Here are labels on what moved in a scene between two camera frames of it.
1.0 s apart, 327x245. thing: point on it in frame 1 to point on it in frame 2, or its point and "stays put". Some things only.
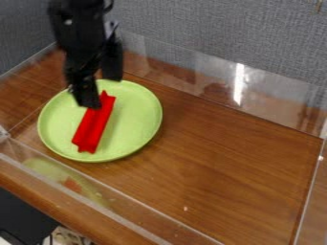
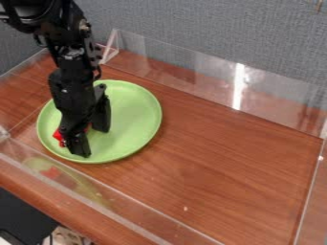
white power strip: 65,236 stays put
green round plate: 132,127 stays put
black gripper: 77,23 to 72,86
